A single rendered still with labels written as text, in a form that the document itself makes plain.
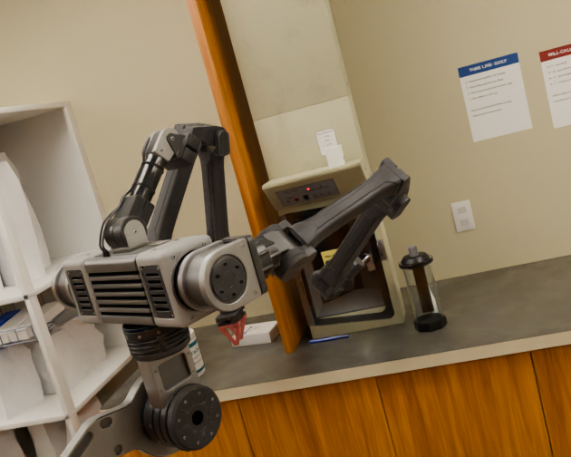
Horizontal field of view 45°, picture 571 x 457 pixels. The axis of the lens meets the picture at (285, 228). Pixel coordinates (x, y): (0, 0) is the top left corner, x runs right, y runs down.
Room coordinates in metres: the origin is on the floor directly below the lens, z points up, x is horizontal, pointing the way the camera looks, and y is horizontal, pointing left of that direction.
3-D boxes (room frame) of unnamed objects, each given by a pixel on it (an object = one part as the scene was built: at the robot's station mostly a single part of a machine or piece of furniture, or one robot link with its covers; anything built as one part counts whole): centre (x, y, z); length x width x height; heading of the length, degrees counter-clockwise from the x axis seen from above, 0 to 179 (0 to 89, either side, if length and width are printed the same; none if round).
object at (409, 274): (2.10, -0.37, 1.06); 0.11 x 0.11 x 0.21
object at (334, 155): (2.16, -0.21, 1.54); 0.05 x 0.05 x 0.06; 80
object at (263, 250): (1.37, 0.08, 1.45); 0.09 x 0.08 x 0.12; 45
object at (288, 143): (2.36, -0.18, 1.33); 0.32 x 0.25 x 0.77; 75
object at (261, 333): (2.45, 0.20, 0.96); 0.16 x 0.12 x 0.04; 67
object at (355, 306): (2.20, -0.13, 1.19); 0.30 x 0.01 x 0.40; 62
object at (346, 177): (2.18, -0.13, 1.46); 0.32 x 0.12 x 0.10; 75
